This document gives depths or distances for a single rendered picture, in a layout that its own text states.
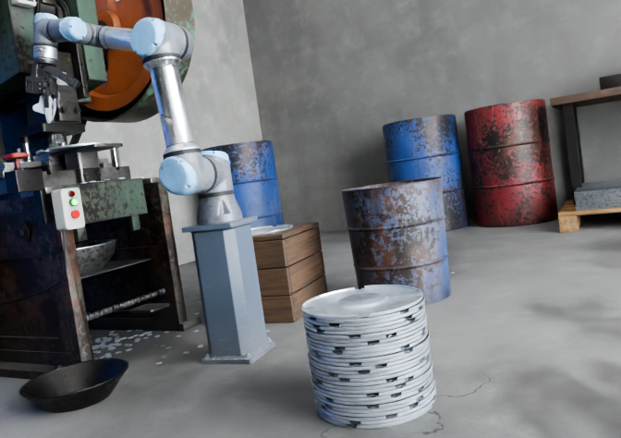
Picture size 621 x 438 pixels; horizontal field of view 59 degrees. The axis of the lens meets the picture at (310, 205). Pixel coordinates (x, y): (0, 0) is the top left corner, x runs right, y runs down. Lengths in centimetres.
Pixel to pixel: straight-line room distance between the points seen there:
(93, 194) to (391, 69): 345
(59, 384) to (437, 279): 138
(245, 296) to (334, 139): 362
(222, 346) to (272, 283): 45
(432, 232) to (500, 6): 302
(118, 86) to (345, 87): 295
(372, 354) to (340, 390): 11
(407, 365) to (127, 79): 185
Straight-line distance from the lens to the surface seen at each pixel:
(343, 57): 529
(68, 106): 235
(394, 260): 217
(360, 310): 127
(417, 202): 216
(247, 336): 182
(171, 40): 178
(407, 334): 125
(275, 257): 217
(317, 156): 537
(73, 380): 196
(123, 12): 269
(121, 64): 268
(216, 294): 181
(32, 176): 202
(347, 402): 128
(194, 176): 167
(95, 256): 228
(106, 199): 222
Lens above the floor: 56
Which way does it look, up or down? 3 degrees down
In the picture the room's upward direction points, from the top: 8 degrees counter-clockwise
